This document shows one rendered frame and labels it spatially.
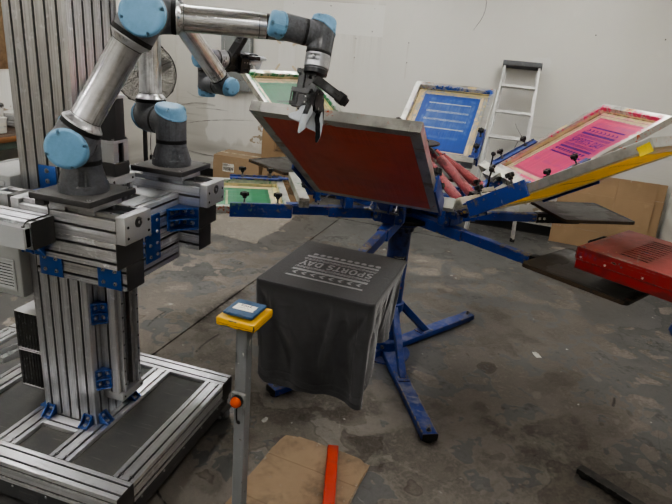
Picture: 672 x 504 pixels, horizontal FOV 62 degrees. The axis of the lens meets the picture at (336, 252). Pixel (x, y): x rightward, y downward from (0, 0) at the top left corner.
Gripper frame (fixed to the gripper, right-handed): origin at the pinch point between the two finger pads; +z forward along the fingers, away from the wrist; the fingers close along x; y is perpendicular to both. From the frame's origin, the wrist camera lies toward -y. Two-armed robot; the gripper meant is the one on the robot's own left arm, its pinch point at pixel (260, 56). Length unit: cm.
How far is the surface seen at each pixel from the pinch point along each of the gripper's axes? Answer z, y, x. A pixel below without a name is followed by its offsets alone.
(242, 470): -79, 118, 105
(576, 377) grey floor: 144, 147, 155
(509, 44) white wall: 390, -16, -66
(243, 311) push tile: -80, 58, 96
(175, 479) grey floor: -76, 161, 65
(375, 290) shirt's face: -31, 58, 109
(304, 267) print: -36, 63, 79
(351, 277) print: -29, 60, 96
